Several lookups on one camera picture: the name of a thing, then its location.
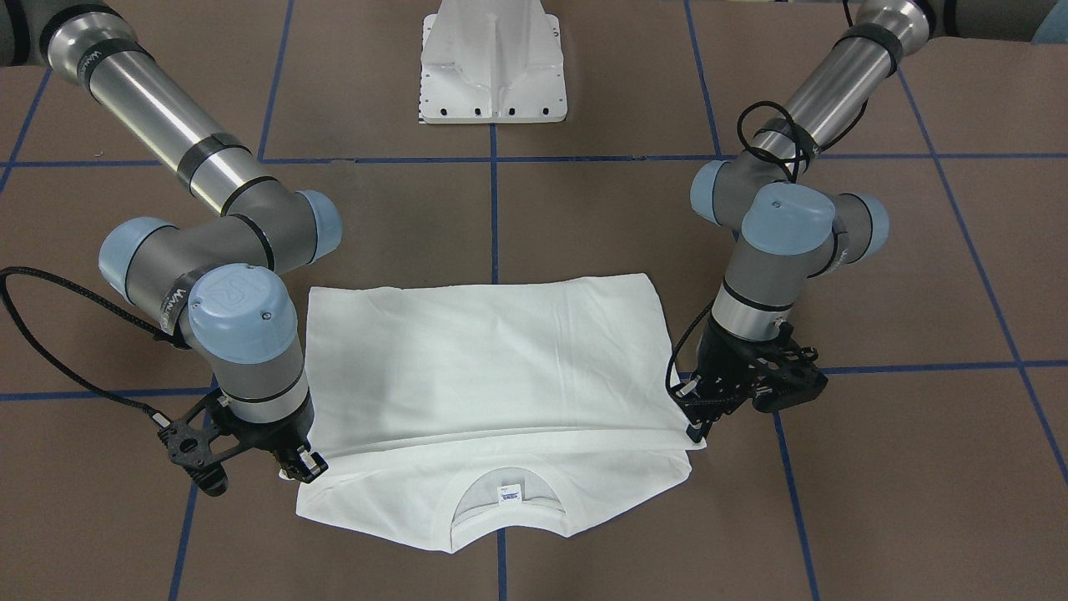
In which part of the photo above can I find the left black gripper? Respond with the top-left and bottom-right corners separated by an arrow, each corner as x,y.
680,318 -> 794,442

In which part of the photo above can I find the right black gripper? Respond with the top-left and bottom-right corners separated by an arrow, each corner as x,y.
225,396 -> 329,483

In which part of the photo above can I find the white long-sleeve printed shirt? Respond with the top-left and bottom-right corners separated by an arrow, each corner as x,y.
296,274 -> 702,553

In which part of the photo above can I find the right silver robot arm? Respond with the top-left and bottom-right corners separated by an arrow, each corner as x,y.
10,1 -> 343,496

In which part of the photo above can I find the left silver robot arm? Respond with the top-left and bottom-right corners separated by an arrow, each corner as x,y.
668,1 -> 937,442

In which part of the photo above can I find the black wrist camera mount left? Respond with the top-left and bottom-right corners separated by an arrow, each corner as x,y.
752,339 -> 829,413

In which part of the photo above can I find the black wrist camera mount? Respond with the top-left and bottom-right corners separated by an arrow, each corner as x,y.
752,339 -> 829,413
150,388 -> 248,496

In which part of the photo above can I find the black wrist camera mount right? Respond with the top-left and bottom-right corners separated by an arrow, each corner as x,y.
150,388 -> 248,496

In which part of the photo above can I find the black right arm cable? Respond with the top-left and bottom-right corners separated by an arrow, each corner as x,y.
0,265 -> 172,428

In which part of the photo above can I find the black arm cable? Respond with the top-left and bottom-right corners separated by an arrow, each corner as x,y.
736,100 -> 823,180
0,265 -> 172,428

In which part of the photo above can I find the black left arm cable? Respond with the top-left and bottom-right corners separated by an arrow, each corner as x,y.
736,100 -> 823,180

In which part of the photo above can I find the white camera pole base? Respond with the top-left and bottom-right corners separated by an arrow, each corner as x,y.
417,1 -> 568,124

